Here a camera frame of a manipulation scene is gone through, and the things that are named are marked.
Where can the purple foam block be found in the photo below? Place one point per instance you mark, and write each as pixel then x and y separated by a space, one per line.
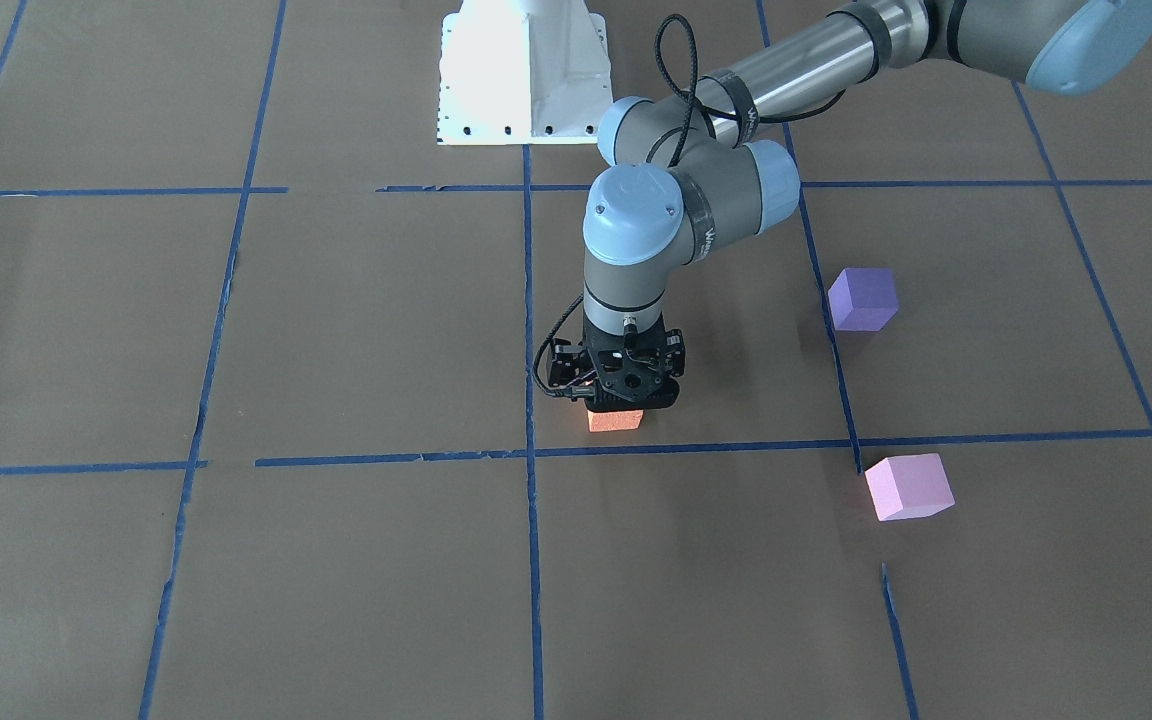
pixel 863 299

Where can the pink foam block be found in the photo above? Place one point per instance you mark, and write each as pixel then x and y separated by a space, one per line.
pixel 909 487

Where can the orange foam block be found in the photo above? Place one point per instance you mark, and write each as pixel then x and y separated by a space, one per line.
pixel 614 422

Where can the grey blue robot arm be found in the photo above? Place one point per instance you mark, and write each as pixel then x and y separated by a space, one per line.
pixel 686 176

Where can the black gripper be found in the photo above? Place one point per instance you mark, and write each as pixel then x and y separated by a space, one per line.
pixel 566 367

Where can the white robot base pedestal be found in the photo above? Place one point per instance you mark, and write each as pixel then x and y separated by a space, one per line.
pixel 522 72

